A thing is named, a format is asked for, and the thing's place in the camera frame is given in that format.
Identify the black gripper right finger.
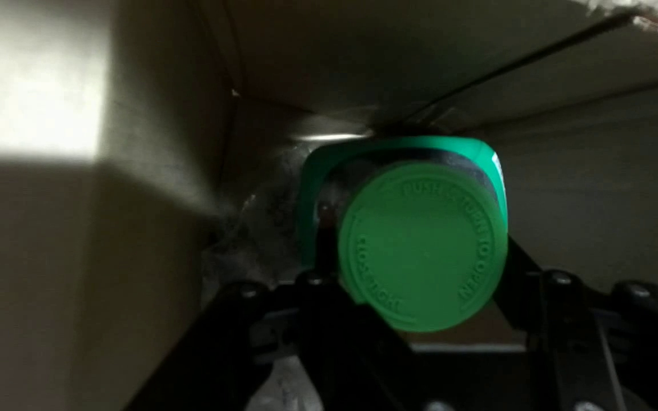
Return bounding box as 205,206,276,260
496,238,658,411

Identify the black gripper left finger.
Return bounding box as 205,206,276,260
127,225,417,411

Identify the green lidded clear container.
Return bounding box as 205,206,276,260
290,134,513,336

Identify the small open cardboard box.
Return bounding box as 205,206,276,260
0,0,658,411

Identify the clear plastic wrap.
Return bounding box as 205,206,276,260
201,151,308,293

